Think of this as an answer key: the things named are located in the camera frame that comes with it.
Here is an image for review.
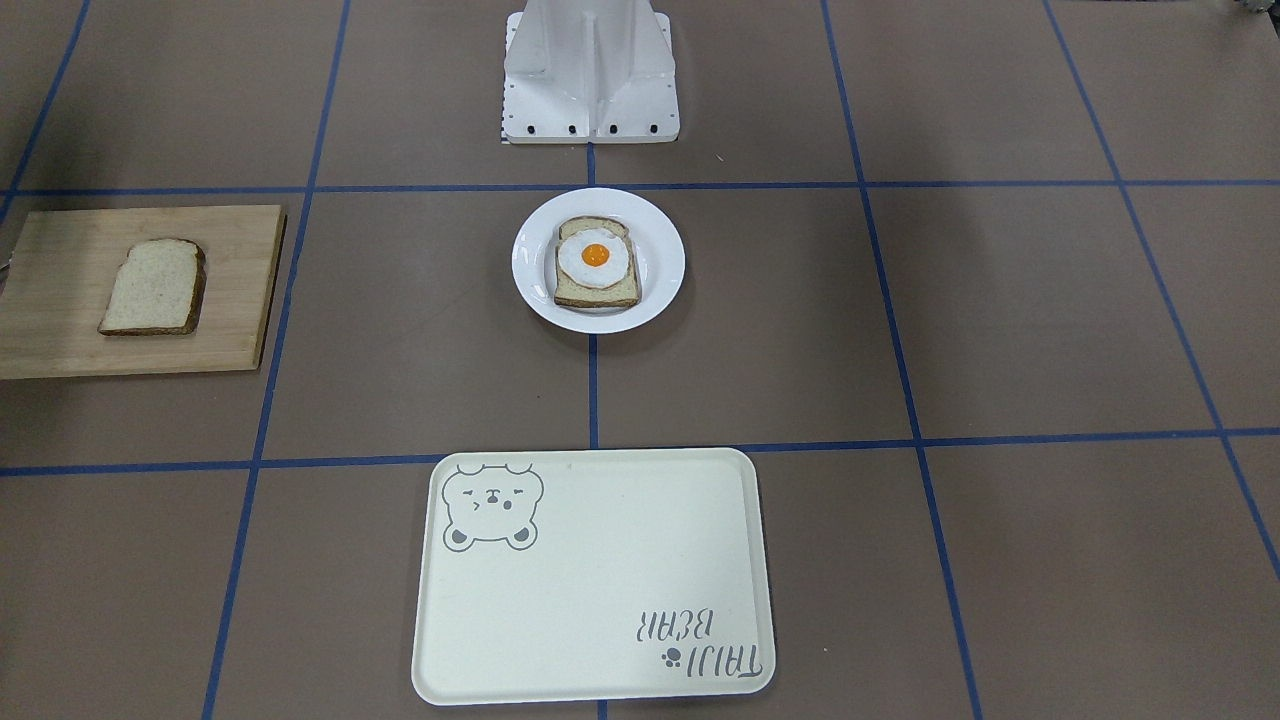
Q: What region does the white bread slice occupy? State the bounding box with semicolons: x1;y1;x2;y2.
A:
97;237;206;336

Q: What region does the bread slice under egg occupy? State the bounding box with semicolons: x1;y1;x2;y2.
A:
553;217;641;309

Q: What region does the white round plate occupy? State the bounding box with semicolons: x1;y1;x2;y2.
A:
511;187;686;334

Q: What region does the fried egg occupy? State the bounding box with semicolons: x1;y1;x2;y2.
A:
556;227;631;290

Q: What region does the cream bear serving tray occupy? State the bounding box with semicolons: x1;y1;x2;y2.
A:
410;447;777;706

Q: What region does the wooden cutting board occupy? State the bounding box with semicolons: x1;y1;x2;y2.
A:
1;205;287;380

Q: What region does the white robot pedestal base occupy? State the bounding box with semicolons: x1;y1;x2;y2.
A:
500;1;681;145

